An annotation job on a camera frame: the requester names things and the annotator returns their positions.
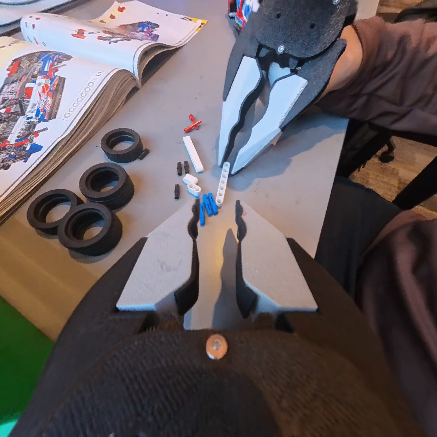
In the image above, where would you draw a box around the thin white toy beam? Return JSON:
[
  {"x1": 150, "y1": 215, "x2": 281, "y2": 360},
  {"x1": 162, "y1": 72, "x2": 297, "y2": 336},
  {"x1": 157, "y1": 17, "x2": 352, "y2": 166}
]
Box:
[{"x1": 183, "y1": 136, "x2": 204, "y2": 173}]

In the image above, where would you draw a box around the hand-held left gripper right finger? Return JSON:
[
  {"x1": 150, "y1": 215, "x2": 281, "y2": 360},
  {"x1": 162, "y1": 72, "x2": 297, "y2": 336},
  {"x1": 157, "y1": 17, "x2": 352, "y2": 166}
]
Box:
[{"x1": 235, "y1": 201, "x2": 318, "y2": 320}]

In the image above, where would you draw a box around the black toy tire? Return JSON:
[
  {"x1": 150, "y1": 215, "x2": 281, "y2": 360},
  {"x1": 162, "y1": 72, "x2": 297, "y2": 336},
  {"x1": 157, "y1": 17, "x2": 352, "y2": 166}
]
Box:
[
  {"x1": 101, "y1": 128, "x2": 144, "y2": 164},
  {"x1": 58, "y1": 202, "x2": 123, "y2": 257},
  {"x1": 27, "y1": 189, "x2": 84, "y2": 236},
  {"x1": 79, "y1": 162, "x2": 135, "y2": 210}
]

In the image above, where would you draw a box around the green plastic bin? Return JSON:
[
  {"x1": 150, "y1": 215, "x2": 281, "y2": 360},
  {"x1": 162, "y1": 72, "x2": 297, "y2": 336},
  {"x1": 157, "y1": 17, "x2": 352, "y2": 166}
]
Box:
[{"x1": 0, "y1": 295, "x2": 55, "y2": 437}]

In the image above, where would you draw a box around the white toy beam with holes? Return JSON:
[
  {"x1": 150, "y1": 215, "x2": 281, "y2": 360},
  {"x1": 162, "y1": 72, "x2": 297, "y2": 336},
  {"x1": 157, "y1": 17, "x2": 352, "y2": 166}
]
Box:
[{"x1": 215, "y1": 162, "x2": 230, "y2": 208}]

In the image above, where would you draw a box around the toy car instruction booklet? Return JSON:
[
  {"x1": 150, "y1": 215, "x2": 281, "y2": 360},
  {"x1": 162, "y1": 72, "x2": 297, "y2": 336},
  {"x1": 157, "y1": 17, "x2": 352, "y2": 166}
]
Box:
[{"x1": 0, "y1": 0, "x2": 209, "y2": 219}]

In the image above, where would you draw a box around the partly built toy car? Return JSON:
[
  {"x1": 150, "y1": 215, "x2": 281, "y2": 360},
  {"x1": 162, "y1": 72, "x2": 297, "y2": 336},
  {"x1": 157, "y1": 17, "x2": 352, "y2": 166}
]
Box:
[{"x1": 227, "y1": 0, "x2": 260, "y2": 33}]

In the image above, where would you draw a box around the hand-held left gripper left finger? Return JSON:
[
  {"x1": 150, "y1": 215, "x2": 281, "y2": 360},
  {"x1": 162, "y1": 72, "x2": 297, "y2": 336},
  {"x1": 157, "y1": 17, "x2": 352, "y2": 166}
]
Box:
[{"x1": 116, "y1": 199, "x2": 200, "y2": 315}]

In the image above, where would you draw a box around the person's dark clothing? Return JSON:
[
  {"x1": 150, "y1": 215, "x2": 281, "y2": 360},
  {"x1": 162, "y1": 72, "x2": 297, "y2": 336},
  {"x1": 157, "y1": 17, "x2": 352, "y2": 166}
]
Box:
[{"x1": 314, "y1": 178, "x2": 437, "y2": 437}]

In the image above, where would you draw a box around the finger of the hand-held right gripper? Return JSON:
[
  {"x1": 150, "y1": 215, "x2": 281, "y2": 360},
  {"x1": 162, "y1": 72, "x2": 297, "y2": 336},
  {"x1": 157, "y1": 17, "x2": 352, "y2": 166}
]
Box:
[
  {"x1": 230, "y1": 63, "x2": 308, "y2": 175},
  {"x1": 217, "y1": 56, "x2": 265, "y2": 168}
]

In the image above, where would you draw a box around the person's right forearm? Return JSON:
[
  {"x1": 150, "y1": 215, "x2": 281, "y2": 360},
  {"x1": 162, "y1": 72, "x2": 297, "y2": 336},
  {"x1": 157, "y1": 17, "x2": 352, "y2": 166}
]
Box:
[{"x1": 314, "y1": 17, "x2": 437, "y2": 137}]

